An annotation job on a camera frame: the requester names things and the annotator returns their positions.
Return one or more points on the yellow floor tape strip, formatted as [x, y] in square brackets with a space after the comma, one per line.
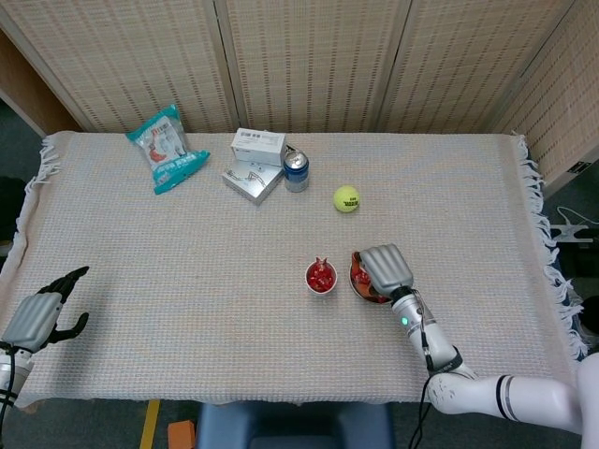
[150, 425]

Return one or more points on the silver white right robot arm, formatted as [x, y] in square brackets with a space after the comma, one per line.
[430, 337]

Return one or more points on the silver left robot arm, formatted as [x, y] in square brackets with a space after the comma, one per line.
[11, 369]

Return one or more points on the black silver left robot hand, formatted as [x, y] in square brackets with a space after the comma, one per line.
[30, 322]

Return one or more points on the white cardboard box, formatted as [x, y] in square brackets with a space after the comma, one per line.
[257, 142]

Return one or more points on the teal snack bag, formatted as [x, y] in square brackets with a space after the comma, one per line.
[166, 149]

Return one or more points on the bowl of red candies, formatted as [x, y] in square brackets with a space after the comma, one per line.
[358, 293]

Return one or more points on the woven bamboo screen panel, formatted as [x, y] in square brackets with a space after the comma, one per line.
[468, 61]
[566, 93]
[318, 61]
[117, 61]

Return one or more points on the brown wooden panel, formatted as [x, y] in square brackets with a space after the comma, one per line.
[23, 84]

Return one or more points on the black power strip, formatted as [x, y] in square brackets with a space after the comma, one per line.
[580, 167]

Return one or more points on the orange block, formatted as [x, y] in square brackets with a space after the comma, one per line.
[181, 435]

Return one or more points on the yellow tennis ball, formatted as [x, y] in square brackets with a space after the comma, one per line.
[346, 199]

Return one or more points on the white metal bracket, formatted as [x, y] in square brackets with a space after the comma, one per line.
[568, 232]

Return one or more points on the blue drink can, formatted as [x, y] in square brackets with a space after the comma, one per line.
[296, 175]

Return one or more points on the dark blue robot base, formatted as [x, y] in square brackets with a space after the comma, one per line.
[290, 421]

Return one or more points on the white paper cup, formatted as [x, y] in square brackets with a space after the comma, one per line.
[322, 293]

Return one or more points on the beige woven fringed tablecloth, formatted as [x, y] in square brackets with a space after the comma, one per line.
[187, 280]

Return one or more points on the silver orange-tipped right robot hand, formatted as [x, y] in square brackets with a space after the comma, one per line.
[388, 269]

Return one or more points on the grey flat box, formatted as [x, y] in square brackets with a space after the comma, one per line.
[250, 182]

